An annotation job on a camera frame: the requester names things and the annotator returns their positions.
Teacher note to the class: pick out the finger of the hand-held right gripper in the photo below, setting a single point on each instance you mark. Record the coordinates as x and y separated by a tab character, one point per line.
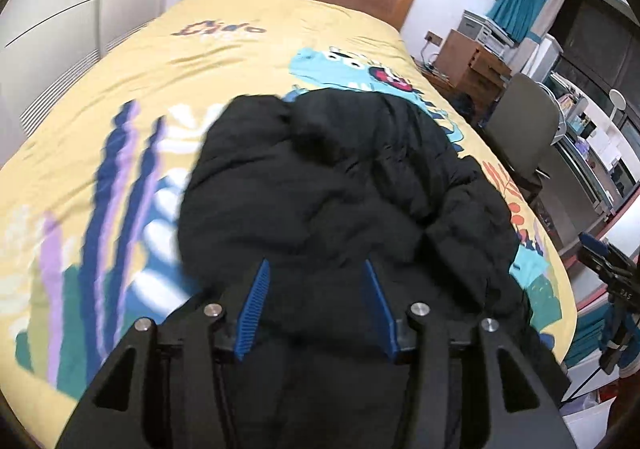
594	242
610	265

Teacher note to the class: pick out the wooden nightstand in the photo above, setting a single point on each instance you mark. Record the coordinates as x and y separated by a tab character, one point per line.
435	76

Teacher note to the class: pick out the white fan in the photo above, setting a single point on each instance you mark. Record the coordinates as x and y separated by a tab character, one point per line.
560	119

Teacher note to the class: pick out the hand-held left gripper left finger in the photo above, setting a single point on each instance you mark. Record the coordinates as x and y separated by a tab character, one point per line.
252	309

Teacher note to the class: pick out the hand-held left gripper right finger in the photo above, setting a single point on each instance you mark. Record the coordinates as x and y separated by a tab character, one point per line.
382	309

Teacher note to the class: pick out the black puffer jacket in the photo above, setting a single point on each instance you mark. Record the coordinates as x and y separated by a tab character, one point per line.
340	189

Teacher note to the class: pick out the white desk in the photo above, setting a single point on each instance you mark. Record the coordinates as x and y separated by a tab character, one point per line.
592	189

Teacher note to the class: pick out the white tall cabinet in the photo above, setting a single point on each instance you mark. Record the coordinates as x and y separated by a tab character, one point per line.
542	59

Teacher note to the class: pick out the teal storage box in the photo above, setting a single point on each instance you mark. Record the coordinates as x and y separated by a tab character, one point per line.
587	339

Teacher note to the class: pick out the white printer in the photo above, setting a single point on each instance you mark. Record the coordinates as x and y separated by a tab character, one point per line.
480	26

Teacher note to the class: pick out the wooden drawer cabinet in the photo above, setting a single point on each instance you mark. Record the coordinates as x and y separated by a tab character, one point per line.
465	59

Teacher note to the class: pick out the grey office chair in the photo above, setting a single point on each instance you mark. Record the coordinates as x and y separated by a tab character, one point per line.
525	119

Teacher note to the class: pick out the dark backpack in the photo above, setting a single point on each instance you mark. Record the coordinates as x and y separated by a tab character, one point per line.
465	105

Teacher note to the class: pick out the person's right forearm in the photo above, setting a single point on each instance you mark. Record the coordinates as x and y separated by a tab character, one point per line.
622	344

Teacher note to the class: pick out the wall socket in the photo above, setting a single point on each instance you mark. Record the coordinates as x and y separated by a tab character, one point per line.
433	37

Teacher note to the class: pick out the yellow printed bed cover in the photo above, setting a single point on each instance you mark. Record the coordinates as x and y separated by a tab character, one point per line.
100	79

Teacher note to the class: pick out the white desk lamp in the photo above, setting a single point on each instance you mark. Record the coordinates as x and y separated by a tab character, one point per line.
617	101

